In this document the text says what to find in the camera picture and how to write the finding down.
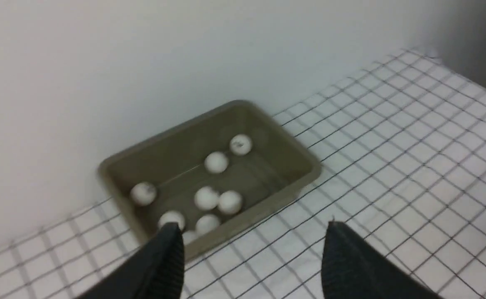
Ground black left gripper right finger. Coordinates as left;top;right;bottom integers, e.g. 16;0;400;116
321;221;441;299

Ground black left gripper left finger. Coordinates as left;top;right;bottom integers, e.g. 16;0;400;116
78;223;184;299

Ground white ping-pong ball with logo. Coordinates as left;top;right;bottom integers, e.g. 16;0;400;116
130;181;157;206

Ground white ping-pong ball plain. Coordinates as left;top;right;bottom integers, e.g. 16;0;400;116
218;190;243;215

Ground olive green plastic bin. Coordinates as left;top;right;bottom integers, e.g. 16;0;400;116
98;100;322;262

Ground white black-grid tablecloth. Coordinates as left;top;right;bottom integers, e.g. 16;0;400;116
0;48;486;299

